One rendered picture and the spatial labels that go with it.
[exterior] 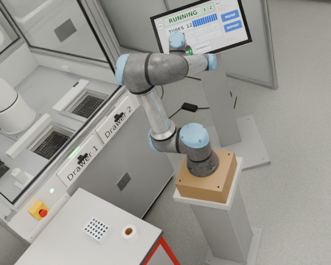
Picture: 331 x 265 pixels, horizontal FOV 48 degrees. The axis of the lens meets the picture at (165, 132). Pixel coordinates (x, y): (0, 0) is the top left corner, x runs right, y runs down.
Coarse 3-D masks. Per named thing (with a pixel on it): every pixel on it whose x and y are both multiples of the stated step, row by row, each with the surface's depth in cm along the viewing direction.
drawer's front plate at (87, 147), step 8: (88, 144) 201; (96, 144) 205; (80, 152) 198; (88, 152) 202; (96, 152) 207; (72, 160) 194; (88, 160) 204; (64, 168) 192; (72, 168) 196; (80, 168) 201; (64, 176) 193; (72, 176) 197
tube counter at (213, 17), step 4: (204, 16) 211; (208, 16) 211; (212, 16) 211; (216, 16) 210; (196, 20) 212; (200, 20) 212; (204, 20) 211; (208, 20) 211; (212, 20) 211; (216, 20) 211; (188, 24) 213; (192, 24) 212; (196, 24) 212; (200, 24) 212; (204, 24) 212; (188, 28) 213
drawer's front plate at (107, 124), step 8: (128, 96) 216; (120, 104) 213; (128, 104) 218; (112, 112) 211; (120, 112) 214; (128, 112) 219; (104, 120) 208; (112, 120) 211; (120, 120) 216; (104, 128) 207; (112, 128) 212; (104, 136) 209
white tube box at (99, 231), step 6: (90, 222) 181; (96, 222) 179; (102, 222) 178; (84, 228) 179; (90, 228) 179; (96, 228) 177; (102, 228) 176; (108, 228) 175; (90, 234) 176; (96, 234) 175; (102, 234) 175; (108, 234) 175; (96, 240) 174; (102, 240) 173
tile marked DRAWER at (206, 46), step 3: (204, 42) 213; (207, 42) 213; (195, 45) 214; (198, 45) 213; (201, 45) 213; (204, 45) 213; (207, 45) 213; (210, 45) 213; (195, 48) 214; (198, 48) 214; (201, 48) 213; (204, 48) 213; (207, 48) 213; (210, 48) 213; (195, 51) 214; (198, 51) 214; (201, 51) 214
